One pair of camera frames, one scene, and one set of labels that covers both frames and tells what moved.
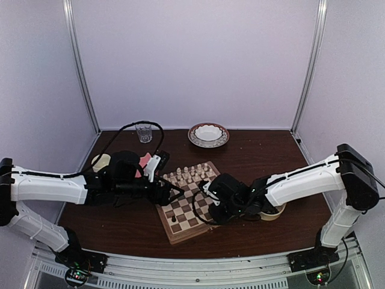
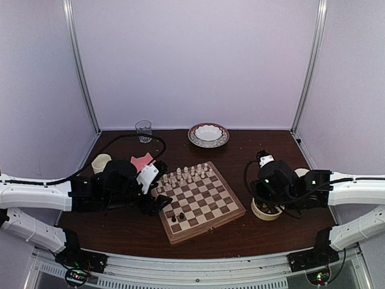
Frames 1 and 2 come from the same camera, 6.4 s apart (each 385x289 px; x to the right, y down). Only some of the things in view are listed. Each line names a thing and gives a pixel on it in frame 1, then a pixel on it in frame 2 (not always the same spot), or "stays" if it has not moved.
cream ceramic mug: x=103 y=161 stays
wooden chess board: x=187 y=214 stays
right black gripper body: x=233 y=209 → x=277 y=198
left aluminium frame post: x=67 y=5 stays
